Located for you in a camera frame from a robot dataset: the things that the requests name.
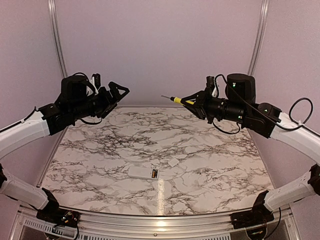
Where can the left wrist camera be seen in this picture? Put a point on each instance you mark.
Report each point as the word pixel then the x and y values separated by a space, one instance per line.
pixel 96 82

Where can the right aluminium frame post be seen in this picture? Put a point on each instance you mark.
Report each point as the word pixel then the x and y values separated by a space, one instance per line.
pixel 259 37

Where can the front aluminium rail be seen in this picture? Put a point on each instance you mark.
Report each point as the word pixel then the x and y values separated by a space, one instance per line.
pixel 108 226

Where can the white battery cover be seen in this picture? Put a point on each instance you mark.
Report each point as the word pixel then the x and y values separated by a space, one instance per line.
pixel 173 162

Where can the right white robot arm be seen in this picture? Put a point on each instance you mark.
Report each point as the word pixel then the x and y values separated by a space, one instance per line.
pixel 267 120

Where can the yellow handled screwdriver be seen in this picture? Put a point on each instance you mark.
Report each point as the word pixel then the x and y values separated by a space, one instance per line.
pixel 177 100

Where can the white remote control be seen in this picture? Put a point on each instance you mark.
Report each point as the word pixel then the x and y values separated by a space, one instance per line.
pixel 141 173

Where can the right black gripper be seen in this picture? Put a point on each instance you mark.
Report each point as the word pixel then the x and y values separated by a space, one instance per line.
pixel 200 109

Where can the aluminium frame post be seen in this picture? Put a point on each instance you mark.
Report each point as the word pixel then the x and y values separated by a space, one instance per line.
pixel 61 53
pixel 259 37

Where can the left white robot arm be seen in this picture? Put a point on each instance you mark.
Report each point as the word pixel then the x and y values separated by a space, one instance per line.
pixel 15 136

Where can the left aluminium frame post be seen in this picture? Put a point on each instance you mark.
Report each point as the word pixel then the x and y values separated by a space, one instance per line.
pixel 61 53

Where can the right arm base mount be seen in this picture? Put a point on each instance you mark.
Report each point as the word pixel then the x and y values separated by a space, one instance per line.
pixel 249 218

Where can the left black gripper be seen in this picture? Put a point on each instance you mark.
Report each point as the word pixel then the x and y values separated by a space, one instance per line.
pixel 110 102

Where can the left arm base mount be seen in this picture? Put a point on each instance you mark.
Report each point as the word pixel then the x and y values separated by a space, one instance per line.
pixel 60 217

